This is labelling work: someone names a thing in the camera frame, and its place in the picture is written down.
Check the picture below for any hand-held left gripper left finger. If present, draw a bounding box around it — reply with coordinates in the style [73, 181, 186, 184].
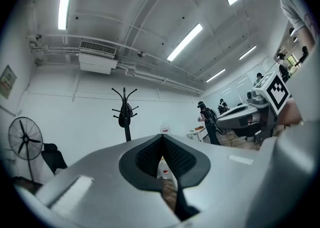
[18, 134, 182, 228]

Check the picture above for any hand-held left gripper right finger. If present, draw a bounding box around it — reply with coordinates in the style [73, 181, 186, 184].
[162, 121, 318, 228]

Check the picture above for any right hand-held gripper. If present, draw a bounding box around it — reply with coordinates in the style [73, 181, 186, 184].
[216, 71, 291, 145]

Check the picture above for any black coat rack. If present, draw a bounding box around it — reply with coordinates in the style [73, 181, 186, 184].
[111, 87, 140, 143]

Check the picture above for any black backpack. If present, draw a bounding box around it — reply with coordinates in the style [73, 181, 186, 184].
[117, 102, 134, 129]

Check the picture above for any person's right forearm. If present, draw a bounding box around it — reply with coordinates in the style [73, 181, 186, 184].
[276, 98, 304, 126]

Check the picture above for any white desk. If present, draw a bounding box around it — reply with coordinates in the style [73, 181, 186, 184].
[186, 126, 208, 143]

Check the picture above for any black mesh office chair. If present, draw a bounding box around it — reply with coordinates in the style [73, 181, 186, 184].
[41, 143, 68, 175]

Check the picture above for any white water dispenser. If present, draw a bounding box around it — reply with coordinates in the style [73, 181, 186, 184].
[156, 156, 176, 180]

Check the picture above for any black standing fan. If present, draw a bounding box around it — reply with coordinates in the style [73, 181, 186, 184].
[8, 116, 44, 185]

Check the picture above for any white ceiling pipe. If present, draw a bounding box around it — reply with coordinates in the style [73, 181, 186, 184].
[29, 33, 205, 94]

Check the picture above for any person's grey printed shirt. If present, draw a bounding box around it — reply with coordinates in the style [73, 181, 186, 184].
[271, 0, 320, 123]

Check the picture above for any white air conditioner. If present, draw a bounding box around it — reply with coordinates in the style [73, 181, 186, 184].
[78, 41, 119, 75]

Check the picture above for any wall poster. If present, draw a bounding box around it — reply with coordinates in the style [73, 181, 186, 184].
[0, 64, 18, 99]

